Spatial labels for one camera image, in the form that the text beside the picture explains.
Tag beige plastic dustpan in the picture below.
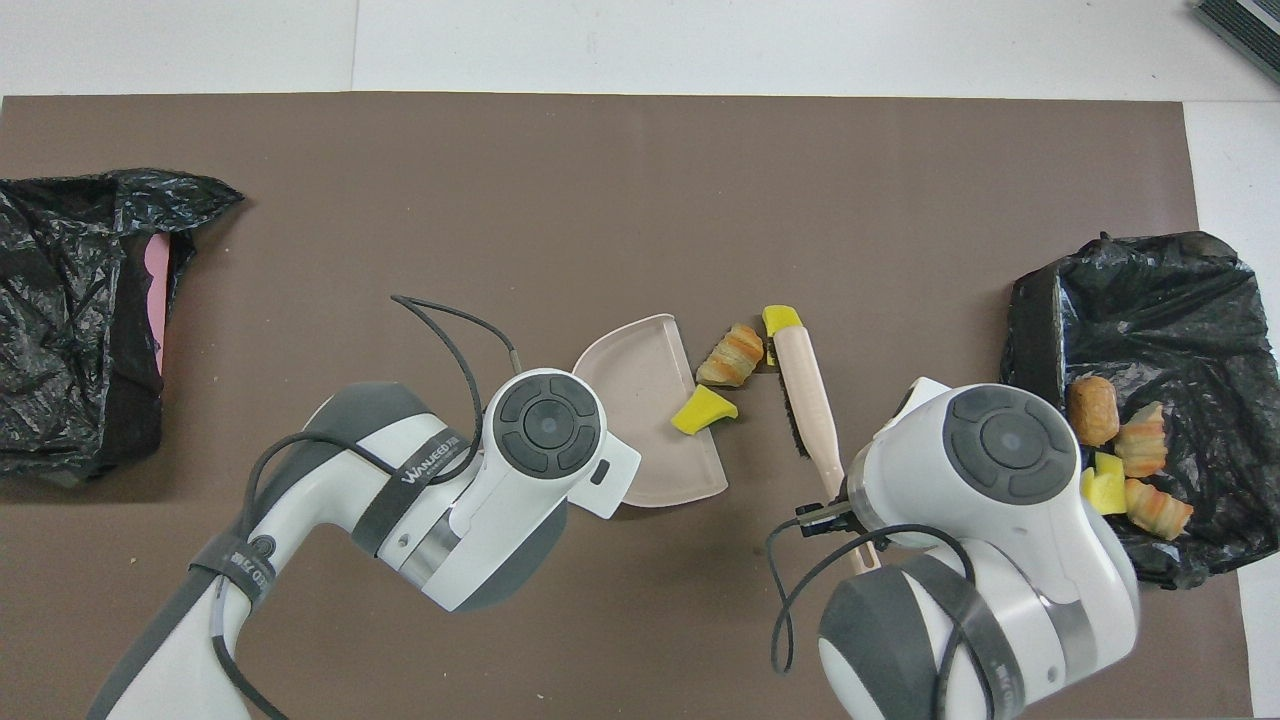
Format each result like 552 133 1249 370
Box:
572 313 730 509

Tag pale yellow sponge scrap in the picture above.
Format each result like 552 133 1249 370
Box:
1114 401 1169 479

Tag left black bag bin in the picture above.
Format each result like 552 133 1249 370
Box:
1000 231 1280 591

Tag orange striped toy croissant piece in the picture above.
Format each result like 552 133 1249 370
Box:
1124 478 1194 542

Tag beige hand brush black bristles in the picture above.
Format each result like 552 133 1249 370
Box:
772 326 885 573

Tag dark grey ribbed device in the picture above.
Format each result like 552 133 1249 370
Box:
1195 0 1280 83

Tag pink plastic bin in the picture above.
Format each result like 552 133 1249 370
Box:
143 232 171 376

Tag notched yellow sponge piece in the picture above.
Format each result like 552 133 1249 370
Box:
670 385 740 436

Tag green yellow sponge piece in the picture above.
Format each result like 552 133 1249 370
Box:
1080 452 1128 518

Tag brown paper table mat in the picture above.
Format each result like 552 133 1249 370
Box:
0 93 1254 720

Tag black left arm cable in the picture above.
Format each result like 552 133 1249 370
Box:
205 295 523 720

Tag black plastic trash bag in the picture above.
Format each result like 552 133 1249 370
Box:
0 168 245 489

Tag brown oval toy bread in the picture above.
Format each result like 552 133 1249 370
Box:
1068 376 1121 448

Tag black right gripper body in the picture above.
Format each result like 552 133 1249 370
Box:
797 500 861 541

